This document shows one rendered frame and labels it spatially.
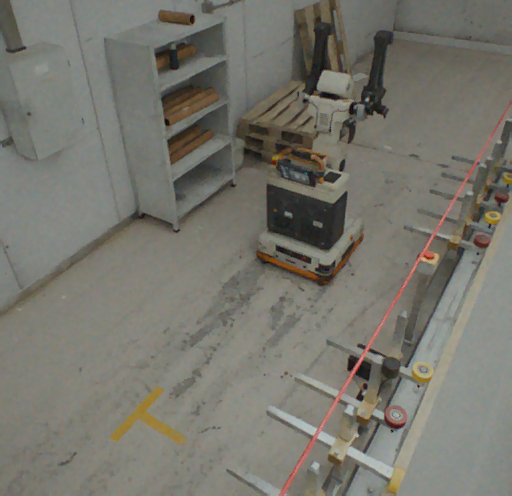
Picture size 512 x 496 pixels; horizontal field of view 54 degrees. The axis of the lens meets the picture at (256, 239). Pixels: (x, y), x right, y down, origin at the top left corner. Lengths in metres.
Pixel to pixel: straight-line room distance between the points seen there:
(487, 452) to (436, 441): 0.03
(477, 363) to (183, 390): 2.97
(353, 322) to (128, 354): 1.51
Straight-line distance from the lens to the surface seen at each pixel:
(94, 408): 3.22
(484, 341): 0.24
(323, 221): 3.47
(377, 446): 2.26
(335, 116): 3.49
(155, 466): 2.94
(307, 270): 3.70
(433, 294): 2.79
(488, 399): 0.21
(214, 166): 4.95
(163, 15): 4.22
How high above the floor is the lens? 2.53
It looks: 37 degrees down
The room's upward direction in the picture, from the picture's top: 2 degrees counter-clockwise
